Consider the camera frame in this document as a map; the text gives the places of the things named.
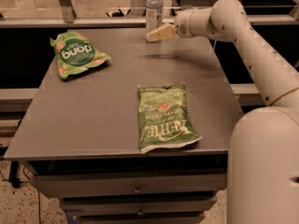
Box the green Kettle chips bag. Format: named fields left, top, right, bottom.
left=138, top=84, right=202, bottom=153

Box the grey drawer cabinet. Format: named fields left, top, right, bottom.
left=19, top=152, right=230, bottom=224

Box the blue plastic water bottle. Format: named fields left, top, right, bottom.
left=146, top=0, right=164, bottom=33

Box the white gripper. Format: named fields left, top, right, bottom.
left=146, top=9, right=195, bottom=42

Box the grey metal rail frame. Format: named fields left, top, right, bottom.
left=0, top=0, right=298, bottom=28

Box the black floor cable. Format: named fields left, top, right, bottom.
left=0, top=165, right=43, bottom=224

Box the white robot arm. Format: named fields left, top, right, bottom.
left=146, top=0, right=299, bottom=224

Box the green Dang chips bag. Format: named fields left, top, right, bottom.
left=50, top=31, right=111, bottom=79

